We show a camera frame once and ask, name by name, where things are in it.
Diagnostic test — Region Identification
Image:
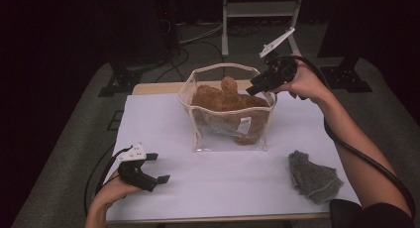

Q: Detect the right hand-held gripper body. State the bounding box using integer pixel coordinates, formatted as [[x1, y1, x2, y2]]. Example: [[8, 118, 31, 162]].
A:
[[259, 26, 300, 89]]

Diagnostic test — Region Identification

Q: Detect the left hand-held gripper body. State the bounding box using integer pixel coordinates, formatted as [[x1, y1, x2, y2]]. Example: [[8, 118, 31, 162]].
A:
[[116, 142, 159, 193]]

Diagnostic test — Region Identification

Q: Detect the brown teddy bear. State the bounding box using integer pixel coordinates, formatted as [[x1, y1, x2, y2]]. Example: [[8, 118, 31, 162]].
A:
[[191, 75, 270, 147]]

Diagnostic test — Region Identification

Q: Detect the clear plastic bag beige trim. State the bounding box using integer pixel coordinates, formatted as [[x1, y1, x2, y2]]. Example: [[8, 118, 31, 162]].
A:
[[176, 62, 277, 153]]

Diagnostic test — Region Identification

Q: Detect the grey fuzzy doll garment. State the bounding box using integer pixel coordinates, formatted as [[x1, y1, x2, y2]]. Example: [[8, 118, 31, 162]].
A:
[[287, 150, 345, 206]]

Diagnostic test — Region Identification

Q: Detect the person's right hand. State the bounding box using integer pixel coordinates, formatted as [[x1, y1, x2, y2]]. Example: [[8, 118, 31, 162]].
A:
[[273, 54, 331, 105]]

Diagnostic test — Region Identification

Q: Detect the person's left hand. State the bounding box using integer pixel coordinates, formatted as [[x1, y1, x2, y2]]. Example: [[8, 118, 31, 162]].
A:
[[89, 171, 143, 216]]

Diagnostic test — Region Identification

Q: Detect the black floor box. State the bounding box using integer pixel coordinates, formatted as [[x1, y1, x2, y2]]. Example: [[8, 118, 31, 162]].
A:
[[107, 110, 125, 132]]

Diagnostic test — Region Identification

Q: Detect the black stand base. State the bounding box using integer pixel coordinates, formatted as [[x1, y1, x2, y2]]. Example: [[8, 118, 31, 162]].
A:
[[97, 60, 143, 98], [320, 54, 374, 94]]

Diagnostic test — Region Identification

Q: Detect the white metal stand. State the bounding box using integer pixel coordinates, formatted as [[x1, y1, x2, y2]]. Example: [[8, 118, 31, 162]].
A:
[[221, 0, 305, 57]]

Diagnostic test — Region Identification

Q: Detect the black upright stand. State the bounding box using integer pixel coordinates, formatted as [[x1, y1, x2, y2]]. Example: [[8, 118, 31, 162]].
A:
[[157, 0, 181, 57]]

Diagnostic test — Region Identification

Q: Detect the left hand-held gripper black cable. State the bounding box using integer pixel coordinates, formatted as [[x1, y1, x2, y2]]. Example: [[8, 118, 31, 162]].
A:
[[83, 142, 133, 219]]

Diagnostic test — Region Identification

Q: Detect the hand-held gripper black cable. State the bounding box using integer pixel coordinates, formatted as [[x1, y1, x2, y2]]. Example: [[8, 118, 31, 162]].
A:
[[83, 142, 133, 219], [290, 55, 417, 219]]

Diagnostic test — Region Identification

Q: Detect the white floor cable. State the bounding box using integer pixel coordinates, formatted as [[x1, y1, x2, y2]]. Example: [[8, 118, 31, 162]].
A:
[[179, 23, 224, 46]]

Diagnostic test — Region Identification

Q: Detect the black floor cable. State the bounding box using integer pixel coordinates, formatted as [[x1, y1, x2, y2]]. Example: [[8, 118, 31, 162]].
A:
[[155, 41, 226, 83]]

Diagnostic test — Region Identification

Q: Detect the right hand-held gripper black cable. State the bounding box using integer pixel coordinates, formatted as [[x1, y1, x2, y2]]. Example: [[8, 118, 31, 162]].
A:
[[290, 55, 417, 219]]

